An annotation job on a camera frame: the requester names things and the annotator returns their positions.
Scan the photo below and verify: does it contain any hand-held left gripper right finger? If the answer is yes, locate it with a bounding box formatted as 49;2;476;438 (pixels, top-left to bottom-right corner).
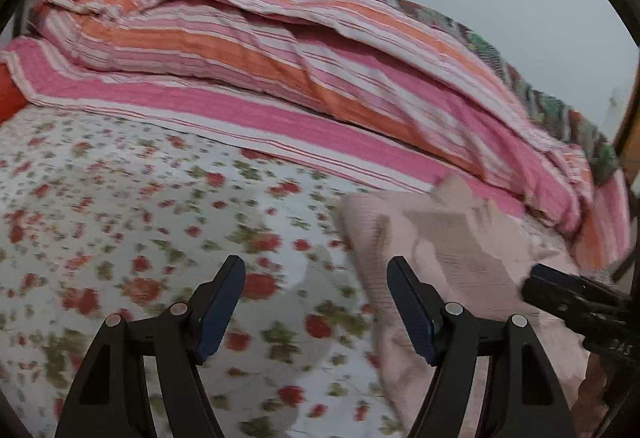
388;256;584;438

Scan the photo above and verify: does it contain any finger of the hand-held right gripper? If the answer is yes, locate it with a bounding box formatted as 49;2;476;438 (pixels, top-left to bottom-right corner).
520;263;633;320

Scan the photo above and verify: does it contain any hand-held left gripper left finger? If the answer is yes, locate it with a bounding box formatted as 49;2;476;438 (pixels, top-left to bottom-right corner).
55;255;247;438

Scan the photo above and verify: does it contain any pale pink knit garment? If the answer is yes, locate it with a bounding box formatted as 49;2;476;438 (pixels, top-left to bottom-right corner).
340;173;608;438

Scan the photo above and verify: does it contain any floral bedsheet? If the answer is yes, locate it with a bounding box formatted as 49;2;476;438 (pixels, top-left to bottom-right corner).
0;107;576;438

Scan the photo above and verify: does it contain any brown wooden furniture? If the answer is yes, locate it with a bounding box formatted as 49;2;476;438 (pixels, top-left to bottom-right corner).
611;78;640;281

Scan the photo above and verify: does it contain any dark floral patchwork blanket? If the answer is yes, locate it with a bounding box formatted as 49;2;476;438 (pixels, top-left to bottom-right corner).
390;0;626;184

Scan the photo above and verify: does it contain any pink orange striped quilt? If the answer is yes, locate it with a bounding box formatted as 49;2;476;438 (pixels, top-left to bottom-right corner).
0;0;633;271

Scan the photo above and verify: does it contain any orange pillow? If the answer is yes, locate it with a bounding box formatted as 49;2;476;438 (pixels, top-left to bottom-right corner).
0;65;28;125

